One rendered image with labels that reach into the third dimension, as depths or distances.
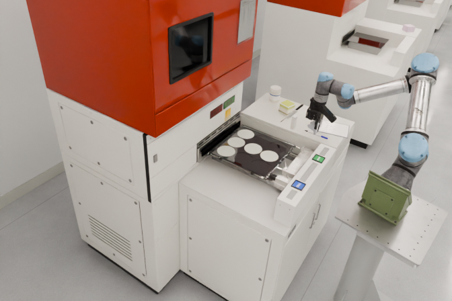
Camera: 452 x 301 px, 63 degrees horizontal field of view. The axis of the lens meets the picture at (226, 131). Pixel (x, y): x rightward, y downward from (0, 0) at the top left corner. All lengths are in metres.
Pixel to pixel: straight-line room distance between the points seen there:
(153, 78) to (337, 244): 1.98
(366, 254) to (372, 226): 0.27
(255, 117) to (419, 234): 1.07
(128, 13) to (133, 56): 0.16
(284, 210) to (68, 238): 1.70
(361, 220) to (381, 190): 0.17
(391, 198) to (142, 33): 1.33
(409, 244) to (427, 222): 0.21
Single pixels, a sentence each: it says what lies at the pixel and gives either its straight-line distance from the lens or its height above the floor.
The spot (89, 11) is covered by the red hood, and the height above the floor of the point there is 1.70.
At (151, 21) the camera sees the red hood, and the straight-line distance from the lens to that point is 1.39.
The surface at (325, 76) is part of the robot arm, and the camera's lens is 2.00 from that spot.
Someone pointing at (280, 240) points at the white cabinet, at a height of 0.78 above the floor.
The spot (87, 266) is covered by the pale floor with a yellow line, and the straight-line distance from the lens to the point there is 2.75.
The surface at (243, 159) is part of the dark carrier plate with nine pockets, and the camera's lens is 2.03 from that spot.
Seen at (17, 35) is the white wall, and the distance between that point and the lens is 2.91.
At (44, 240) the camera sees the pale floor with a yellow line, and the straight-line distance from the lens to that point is 2.99.
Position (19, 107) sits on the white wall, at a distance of 3.06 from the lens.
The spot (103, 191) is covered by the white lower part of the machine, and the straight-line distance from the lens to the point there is 2.17.
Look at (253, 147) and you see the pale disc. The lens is 2.13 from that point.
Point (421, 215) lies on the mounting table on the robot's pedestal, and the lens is 2.13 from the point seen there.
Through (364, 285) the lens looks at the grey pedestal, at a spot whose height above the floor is 0.30.
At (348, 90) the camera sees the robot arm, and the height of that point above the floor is 1.31.
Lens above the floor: 2.13
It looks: 33 degrees down
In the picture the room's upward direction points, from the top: 4 degrees clockwise
